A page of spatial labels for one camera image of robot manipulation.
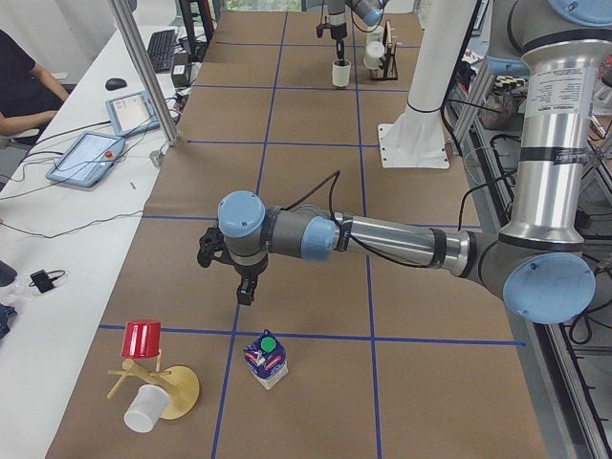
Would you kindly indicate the white mug with dark inside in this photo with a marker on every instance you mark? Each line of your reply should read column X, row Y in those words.
column 341, row 71

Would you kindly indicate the blue white milk carton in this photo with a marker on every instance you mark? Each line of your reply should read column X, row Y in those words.
column 266, row 358

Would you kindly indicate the upper white cup on rack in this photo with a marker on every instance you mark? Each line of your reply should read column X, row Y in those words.
column 375, row 35

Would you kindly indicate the white cup on rack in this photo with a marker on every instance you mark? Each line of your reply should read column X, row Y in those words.
column 373, row 55
column 375, row 35

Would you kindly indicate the lower white cup on rack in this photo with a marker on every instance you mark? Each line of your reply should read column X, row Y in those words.
column 373, row 55

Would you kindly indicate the red cup on stand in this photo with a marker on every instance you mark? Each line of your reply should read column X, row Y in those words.
column 141, row 339

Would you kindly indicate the wooden cup stand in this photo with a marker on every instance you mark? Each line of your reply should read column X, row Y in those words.
column 179, row 382

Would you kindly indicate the white cup on wooden stand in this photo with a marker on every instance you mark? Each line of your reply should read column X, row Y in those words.
column 146, row 408

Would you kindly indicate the black box on desk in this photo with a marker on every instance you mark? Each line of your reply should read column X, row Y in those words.
column 181, row 70

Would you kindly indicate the black keyboard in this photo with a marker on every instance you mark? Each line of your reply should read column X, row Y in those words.
column 161, row 49

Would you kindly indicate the near blue teach pendant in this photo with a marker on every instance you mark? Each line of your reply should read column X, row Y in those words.
column 87, row 160

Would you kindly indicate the blue teach pendant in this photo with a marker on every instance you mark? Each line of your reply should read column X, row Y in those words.
column 132, row 114
column 87, row 160

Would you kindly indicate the far blue teach pendant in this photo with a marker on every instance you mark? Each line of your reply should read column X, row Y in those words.
column 132, row 114

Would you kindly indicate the black computer mouse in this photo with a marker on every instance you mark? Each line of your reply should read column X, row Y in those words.
column 115, row 83

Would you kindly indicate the person in black shirt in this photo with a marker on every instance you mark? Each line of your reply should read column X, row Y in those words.
column 30, row 95

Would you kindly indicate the black wire cup rack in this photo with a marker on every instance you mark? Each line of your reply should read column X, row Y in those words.
column 388, row 69

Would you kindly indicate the white camera post with base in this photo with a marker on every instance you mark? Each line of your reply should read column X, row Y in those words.
column 416, row 139

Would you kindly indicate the small black adapter with cable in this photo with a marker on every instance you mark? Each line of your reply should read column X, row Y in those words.
column 44, row 281

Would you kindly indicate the aluminium profile post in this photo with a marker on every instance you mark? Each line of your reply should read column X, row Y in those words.
column 133, row 42

